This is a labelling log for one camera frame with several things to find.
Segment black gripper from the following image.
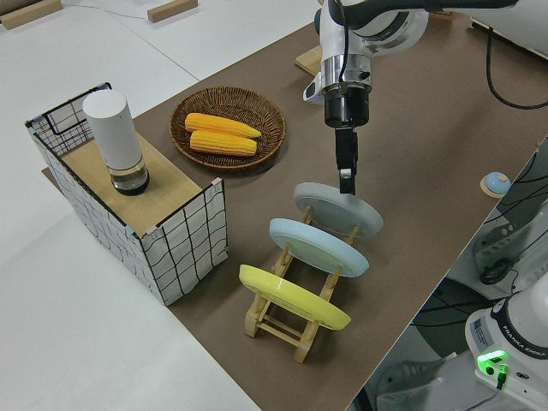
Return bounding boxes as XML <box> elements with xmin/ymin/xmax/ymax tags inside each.
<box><xmin>323</xmin><ymin>86</ymin><xmax>371</xmax><ymax>196</ymax></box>

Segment gray plate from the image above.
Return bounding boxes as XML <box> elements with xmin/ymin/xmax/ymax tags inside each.
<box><xmin>293</xmin><ymin>182</ymin><xmax>385</xmax><ymax>240</ymax></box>

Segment light blue plate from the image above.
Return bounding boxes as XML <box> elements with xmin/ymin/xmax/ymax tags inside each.
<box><xmin>268</xmin><ymin>217</ymin><xmax>370</xmax><ymax>279</ymax></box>

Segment yellow plate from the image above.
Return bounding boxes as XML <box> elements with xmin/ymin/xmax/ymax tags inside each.
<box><xmin>238</xmin><ymin>264</ymin><xmax>353</xmax><ymax>331</ymax></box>

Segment wooden mug rack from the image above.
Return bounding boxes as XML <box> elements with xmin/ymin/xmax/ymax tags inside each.
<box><xmin>294</xmin><ymin>45</ymin><xmax>325</xmax><ymax>79</ymax></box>

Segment wooden plate rack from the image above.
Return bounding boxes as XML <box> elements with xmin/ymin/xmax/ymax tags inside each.
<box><xmin>243</xmin><ymin>205</ymin><xmax>363</xmax><ymax>364</ymax></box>

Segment brown table mat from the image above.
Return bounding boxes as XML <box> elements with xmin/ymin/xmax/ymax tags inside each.
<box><xmin>169</xmin><ymin>15</ymin><xmax>548</xmax><ymax>411</ymax></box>

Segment yellow corn cob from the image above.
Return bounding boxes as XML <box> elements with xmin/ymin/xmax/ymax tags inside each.
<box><xmin>184</xmin><ymin>112</ymin><xmax>263</xmax><ymax>140</ymax></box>
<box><xmin>188</xmin><ymin>129</ymin><xmax>259</xmax><ymax>158</ymax></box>

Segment brown wicker basket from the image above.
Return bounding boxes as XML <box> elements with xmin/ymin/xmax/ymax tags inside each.
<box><xmin>170</xmin><ymin>86</ymin><xmax>287</xmax><ymax>172</ymax></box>

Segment small blue bell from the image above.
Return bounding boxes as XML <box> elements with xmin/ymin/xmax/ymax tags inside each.
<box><xmin>479</xmin><ymin>170</ymin><xmax>510</xmax><ymax>199</ymax></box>

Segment white cylindrical grinder bottle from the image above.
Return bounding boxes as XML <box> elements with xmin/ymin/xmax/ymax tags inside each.
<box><xmin>82</xmin><ymin>89</ymin><xmax>152</xmax><ymax>197</ymax></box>

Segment light wooden block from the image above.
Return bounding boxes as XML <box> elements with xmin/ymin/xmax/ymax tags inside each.
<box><xmin>146</xmin><ymin>0</ymin><xmax>199</xmax><ymax>23</ymax></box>
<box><xmin>0</xmin><ymin>0</ymin><xmax>61</xmax><ymax>30</ymax></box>

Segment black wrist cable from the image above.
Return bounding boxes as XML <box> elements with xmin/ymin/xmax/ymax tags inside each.
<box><xmin>336</xmin><ymin>0</ymin><xmax>350</xmax><ymax>93</ymax></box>

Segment black base cables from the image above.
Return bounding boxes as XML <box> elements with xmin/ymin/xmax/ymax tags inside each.
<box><xmin>479</xmin><ymin>147</ymin><xmax>548</xmax><ymax>309</ymax></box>

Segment black arm loop cable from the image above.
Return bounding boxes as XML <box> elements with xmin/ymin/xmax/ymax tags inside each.
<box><xmin>485</xmin><ymin>24</ymin><xmax>548</xmax><ymax>110</ymax></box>

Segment wire grid wooden shelf box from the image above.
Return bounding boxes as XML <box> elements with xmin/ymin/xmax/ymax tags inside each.
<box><xmin>24</xmin><ymin>81</ymin><xmax>229</xmax><ymax>307</ymax></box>

